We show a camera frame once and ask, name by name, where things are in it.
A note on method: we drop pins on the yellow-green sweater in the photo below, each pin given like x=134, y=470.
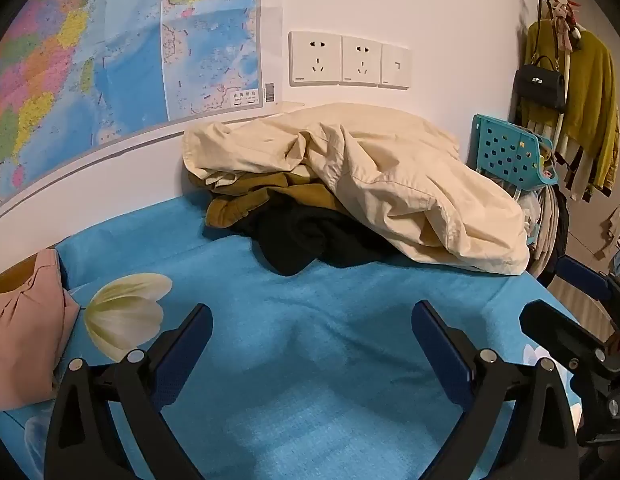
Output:
x=592, y=100

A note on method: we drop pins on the white wall switch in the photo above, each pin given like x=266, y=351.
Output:
x=396, y=66

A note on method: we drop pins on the white wall socket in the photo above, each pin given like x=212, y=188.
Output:
x=361, y=60
x=315, y=57

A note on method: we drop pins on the beige patterned scarf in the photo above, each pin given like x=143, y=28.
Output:
x=565, y=25

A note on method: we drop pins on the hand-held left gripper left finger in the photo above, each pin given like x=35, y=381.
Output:
x=184, y=355

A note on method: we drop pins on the teal perforated basket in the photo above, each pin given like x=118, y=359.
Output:
x=500, y=150

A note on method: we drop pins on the beige hanging cloth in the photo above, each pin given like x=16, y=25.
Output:
x=545, y=230

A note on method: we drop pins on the mustard garment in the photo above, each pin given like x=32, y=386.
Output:
x=300, y=197

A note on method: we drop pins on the pink garment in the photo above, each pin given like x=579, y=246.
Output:
x=24, y=330

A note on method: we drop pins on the white coat rack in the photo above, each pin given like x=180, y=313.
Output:
x=568, y=67

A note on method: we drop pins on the black garment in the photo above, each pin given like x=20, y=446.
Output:
x=310, y=240

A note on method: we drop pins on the colourful wall map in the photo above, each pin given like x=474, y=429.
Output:
x=114, y=60

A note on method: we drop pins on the beige coat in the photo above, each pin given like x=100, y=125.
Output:
x=615, y=225

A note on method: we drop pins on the striped pleated cloth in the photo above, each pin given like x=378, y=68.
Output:
x=575, y=165

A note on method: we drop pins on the black handbag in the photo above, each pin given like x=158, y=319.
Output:
x=540, y=85

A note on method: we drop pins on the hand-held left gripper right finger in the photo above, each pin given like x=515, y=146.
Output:
x=440, y=355

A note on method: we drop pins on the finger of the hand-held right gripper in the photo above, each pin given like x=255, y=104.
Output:
x=555, y=325
x=585, y=277

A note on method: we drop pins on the blue floral bedsheet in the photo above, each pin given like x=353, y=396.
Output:
x=315, y=310

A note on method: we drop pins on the cream garment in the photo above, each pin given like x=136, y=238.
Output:
x=390, y=170

